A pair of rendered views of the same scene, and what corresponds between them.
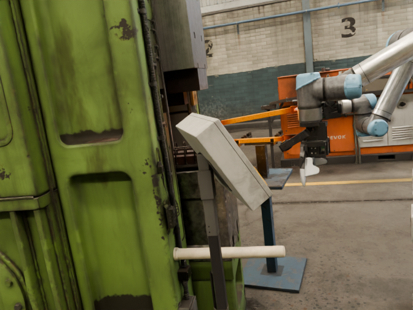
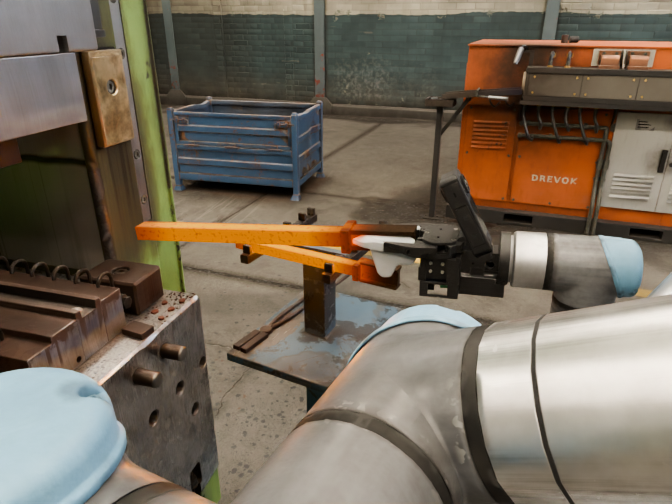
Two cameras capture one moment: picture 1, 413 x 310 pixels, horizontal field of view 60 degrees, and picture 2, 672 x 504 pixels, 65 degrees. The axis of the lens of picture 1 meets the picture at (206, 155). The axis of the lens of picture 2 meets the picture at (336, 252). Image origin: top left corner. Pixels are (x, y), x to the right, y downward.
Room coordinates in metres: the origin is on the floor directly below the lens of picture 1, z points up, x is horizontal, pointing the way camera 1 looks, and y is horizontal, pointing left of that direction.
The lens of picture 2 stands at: (1.02, -0.47, 1.41)
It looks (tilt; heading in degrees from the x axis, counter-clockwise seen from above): 24 degrees down; 4
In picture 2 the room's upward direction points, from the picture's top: straight up
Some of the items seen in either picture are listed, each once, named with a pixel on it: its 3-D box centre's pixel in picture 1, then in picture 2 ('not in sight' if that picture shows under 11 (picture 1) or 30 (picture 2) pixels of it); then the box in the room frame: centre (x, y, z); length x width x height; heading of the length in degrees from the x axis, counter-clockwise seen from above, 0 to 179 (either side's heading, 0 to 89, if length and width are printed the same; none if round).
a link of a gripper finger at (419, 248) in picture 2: not in sight; (416, 246); (1.68, -0.53, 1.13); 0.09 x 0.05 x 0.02; 81
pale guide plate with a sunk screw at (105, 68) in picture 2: (192, 89); (109, 98); (2.02, 0.03, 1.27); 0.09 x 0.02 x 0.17; 168
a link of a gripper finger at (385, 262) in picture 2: not in sight; (383, 257); (1.70, -0.49, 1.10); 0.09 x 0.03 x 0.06; 81
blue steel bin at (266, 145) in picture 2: not in sight; (249, 144); (5.72, 0.66, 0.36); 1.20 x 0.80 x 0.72; 79
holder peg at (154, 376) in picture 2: not in sight; (147, 378); (1.70, -0.11, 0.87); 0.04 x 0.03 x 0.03; 78
